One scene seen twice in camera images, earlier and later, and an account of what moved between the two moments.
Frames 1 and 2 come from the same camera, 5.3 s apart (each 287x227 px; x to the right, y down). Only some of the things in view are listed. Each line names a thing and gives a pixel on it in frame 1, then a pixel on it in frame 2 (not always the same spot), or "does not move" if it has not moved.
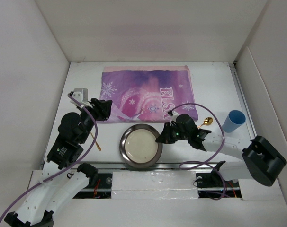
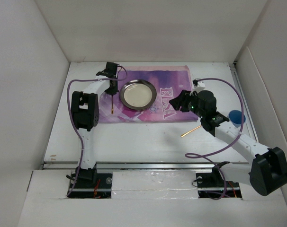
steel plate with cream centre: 138,147 -> 138,94
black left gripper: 102,108 -> 112,91
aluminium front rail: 159,165 does not move
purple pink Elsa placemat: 146,93 does not move
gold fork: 96,144 -> 112,110
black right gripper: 165,137 -> 182,100
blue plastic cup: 235,119 does not move
